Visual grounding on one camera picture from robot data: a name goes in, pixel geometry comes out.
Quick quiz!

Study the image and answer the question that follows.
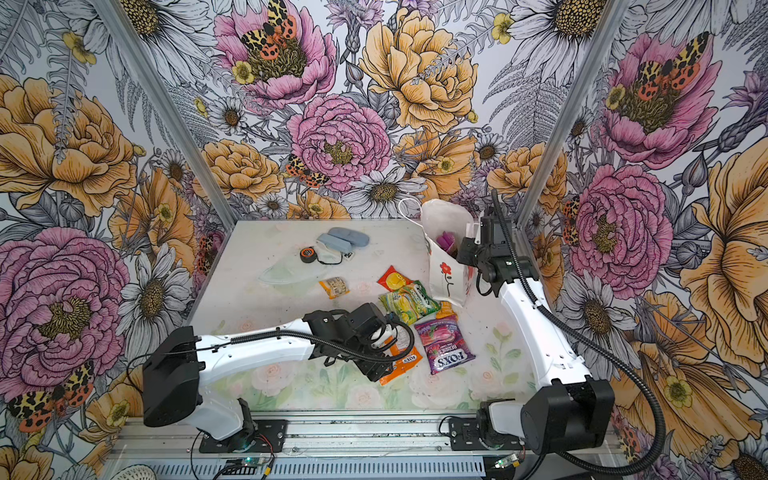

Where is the white paper bag red flower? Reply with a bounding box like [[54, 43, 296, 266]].
[[397, 198, 474, 307]]

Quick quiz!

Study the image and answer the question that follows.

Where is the purple snack packet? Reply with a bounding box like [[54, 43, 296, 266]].
[[435, 231, 458, 256]]

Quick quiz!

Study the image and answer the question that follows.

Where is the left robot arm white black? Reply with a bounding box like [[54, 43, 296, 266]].
[[142, 303, 416, 442]]

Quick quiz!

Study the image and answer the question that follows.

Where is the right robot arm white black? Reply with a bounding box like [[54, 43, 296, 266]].
[[459, 207, 614, 454]]

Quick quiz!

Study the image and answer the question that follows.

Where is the green yellow candy bag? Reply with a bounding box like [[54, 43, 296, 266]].
[[379, 281, 440, 325]]

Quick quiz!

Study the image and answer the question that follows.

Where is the purple Fox's candy bag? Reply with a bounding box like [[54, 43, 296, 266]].
[[415, 315, 475, 375]]

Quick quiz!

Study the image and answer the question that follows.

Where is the red yellow snack packet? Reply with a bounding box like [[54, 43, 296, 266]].
[[377, 266, 413, 292]]

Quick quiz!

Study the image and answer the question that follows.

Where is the small tan snack packet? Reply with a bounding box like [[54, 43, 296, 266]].
[[319, 277, 350, 300]]

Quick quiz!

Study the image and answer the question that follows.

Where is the small orange snack packet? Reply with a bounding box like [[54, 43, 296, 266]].
[[435, 301, 456, 319]]

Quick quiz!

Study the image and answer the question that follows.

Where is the blue grey case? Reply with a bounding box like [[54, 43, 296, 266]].
[[317, 233, 353, 255], [328, 227, 370, 248]]

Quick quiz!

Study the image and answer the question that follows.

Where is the black orange tape roll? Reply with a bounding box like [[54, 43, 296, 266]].
[[299, 247, 318, 264]]

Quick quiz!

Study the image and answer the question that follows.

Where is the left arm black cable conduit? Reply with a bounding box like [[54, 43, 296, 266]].
[[122, 317, 416, 385]]

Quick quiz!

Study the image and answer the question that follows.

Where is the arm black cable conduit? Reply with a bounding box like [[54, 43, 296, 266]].
[[122, 317, 416, 385], [490, 188, 667, 478]]

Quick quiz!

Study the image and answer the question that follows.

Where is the aluminium rail frame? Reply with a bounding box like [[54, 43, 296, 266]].
[[101, 409, 625, 480]]

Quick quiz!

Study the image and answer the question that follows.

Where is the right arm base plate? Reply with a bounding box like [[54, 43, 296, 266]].
[[438, 415, 522, 452]]

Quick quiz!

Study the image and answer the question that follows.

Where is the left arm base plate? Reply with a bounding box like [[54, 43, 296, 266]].
[[198, 419, 288, 454]]

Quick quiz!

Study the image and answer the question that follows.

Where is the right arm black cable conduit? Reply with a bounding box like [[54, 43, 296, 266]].
[[490, 188, 667, 478]]

